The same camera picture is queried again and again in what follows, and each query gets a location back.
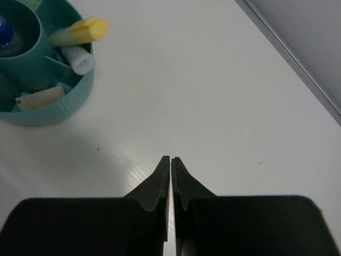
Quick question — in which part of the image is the blue cap spray bottle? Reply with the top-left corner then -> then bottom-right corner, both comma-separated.
1,15 -> 23,58

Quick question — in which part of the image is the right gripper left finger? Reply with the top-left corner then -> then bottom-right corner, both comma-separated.
124,156 -> 170,255

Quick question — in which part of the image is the teal round organizer container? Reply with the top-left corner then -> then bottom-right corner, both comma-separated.
1,1 -> 94,126

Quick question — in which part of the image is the tan eraser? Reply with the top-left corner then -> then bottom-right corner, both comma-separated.
34,101 -> 53,110

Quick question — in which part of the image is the grey eraser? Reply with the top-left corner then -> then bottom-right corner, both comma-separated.
15,86 -> 66,111

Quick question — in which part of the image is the blue highlighter marker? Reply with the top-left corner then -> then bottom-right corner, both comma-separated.
61,45 -> 96,75

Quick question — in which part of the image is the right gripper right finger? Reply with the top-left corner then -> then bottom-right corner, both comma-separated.
171,157 -> 216,255

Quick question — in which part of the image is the yellow highlighter marker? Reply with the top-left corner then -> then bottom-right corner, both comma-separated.
48,16 -> 109,47

